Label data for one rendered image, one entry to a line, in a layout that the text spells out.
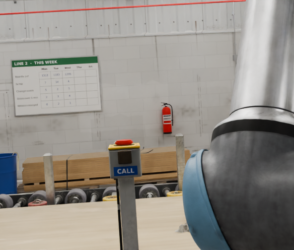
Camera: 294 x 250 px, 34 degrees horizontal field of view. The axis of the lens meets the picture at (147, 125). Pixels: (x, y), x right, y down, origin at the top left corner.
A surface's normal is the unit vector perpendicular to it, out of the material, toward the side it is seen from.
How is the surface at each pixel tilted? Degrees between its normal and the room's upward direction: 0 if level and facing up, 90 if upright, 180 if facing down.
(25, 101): 90
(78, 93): 90
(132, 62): 90
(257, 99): 61
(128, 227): 90
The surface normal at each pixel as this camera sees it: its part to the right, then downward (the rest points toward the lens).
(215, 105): 0.13, 0.04
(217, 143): -0.89, -0.33
